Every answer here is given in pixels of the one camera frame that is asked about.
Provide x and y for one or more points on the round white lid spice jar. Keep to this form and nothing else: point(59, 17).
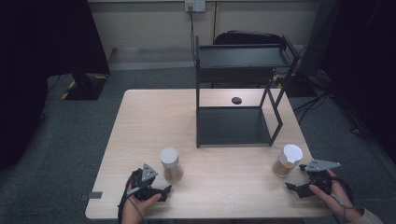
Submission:
point(169, 155)

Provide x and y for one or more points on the person's left hand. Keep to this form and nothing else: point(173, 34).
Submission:
point(134, 211)

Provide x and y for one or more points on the faceted white lid spice jar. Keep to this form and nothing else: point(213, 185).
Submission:
point(291, 154)

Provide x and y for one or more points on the black two-tier metal rack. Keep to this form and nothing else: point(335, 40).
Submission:
point(233, 126)

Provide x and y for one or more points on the black curtain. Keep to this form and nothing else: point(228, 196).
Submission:
point(364, 62)
point(31, 62)

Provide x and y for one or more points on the person's right hand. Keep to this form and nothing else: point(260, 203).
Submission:
point(341, 199)

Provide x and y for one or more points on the dark grey upright panel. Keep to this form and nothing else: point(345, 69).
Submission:
point(316, 37)

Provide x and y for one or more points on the black floor stand base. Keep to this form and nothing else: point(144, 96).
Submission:
point(299, 85)

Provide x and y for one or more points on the black round table grommet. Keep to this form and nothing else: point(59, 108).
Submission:
point(236, 100)

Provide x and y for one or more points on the black chair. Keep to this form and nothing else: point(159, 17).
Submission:
point(246, 38)

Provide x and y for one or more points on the black stand base striped tape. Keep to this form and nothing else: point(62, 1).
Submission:
point(84, 90)

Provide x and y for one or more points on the white wall outlet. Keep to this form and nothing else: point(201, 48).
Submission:
point(195, 5)

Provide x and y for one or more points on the grey clamp on table edge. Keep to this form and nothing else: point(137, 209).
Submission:
point(93, 195)

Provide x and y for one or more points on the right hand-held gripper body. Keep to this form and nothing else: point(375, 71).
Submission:
point(320, 165)

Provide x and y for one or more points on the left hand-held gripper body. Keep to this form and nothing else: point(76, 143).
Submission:
point(148, 172)

